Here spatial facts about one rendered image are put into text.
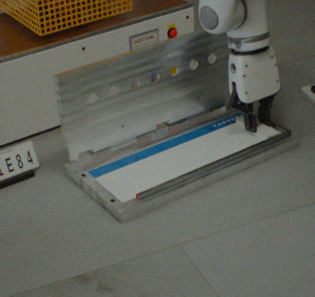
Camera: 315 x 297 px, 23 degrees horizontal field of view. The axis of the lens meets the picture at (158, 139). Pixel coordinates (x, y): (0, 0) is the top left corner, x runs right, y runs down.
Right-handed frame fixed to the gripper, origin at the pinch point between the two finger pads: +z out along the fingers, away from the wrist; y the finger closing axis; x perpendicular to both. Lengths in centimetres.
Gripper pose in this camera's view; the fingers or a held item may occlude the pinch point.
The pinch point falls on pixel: (257, 119)
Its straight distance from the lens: 164.8
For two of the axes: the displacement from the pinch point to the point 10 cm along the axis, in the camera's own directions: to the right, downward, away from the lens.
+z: 1.4, 9.2, 3.6
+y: 8.2, -3.1, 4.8
